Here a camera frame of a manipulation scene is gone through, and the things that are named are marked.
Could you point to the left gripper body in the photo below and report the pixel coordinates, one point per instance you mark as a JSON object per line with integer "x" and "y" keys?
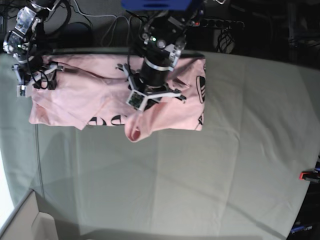
{"x": 153, "y": 93}

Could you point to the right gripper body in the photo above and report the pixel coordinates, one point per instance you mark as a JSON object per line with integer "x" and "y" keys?
{"x": 45, "y": 78}

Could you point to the pink t-shirt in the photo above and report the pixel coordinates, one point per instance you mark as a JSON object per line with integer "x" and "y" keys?
{"x": 92, "y": 90}

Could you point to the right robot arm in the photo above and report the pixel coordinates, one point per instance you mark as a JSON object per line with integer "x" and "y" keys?
{"x": 27, "y": 43}

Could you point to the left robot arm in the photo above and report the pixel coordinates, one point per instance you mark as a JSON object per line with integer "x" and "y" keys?
{"x": 160, "y": 43}

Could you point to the round black stool base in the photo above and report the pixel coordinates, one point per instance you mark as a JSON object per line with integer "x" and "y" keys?
{"x": 75, "y": 35}

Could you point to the black power strip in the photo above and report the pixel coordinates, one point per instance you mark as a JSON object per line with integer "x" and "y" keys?
{"x": 219, "y": 24}

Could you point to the blue plastic box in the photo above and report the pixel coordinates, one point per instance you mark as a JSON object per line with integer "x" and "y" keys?
{"x": 154, "y": 5}

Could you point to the green table cloth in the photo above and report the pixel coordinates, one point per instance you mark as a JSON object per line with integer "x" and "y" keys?
{"x": 236, "y": 179}

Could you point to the beige cardboard box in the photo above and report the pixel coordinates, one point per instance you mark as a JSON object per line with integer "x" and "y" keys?
{"x": 27, "y": 222}

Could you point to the right orange black clamp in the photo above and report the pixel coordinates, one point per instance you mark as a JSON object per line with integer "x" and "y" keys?
{"x": 311, "y": 175}

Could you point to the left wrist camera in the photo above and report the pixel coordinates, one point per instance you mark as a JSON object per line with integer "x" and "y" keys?
{"x": 137, "y": 100}

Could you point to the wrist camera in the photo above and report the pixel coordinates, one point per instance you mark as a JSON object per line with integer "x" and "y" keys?
{"x": 137, "y": 100}
{"x": 24, "y": 91}

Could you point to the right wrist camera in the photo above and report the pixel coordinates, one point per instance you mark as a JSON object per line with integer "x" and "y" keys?
{"x": 24, "y": 91}

